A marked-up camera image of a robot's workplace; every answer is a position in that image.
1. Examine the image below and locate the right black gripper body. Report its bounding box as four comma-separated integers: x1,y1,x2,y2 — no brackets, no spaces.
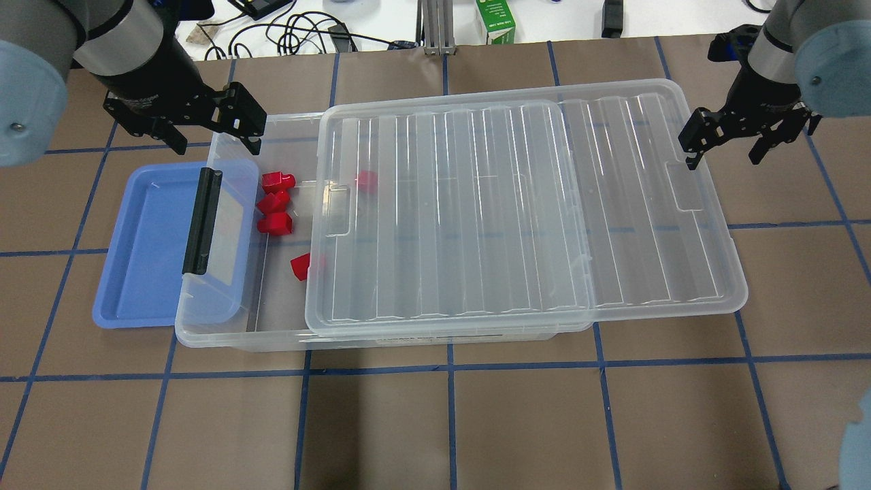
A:
721,66,809,137

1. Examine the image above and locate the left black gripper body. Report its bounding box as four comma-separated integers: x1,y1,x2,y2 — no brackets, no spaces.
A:
102,69,228,133

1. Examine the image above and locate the red block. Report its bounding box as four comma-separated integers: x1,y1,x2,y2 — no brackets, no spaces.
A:
261,171,297,193
257,212,293,236
291,253,326,282
355,170,378,195
255,190,291,215

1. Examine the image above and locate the clear plastic box lid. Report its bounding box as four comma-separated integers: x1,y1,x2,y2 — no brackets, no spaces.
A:
305,78,749,340

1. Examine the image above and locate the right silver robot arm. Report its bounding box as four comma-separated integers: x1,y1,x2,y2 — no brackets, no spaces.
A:
678,1,870,170

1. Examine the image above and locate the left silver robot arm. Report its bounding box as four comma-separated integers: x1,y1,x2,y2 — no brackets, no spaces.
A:
1,1,267,167

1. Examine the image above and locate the blue plastic tray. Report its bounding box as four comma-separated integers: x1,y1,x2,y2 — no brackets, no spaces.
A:
93,159,259,329

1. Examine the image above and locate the clear plastic storage box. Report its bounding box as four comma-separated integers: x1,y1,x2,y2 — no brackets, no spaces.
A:
175,101,591,353

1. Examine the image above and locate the black power adapter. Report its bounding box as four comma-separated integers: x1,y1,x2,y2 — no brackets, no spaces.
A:
227,0,295,20

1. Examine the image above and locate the black device on desk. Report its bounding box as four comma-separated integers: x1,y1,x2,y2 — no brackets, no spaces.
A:
601,0,623,38

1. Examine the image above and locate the green white carton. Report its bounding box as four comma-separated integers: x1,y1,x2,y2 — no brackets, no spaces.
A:
474,0,517,46

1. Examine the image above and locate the black box latch handle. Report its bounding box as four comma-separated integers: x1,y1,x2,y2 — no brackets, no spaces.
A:
182,167,223,275

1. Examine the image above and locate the black cable bundle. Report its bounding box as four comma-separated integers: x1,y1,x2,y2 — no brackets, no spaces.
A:
204,10,416,59

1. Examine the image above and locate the aluminium frame post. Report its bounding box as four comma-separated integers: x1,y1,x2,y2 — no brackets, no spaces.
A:
416,0,456,56

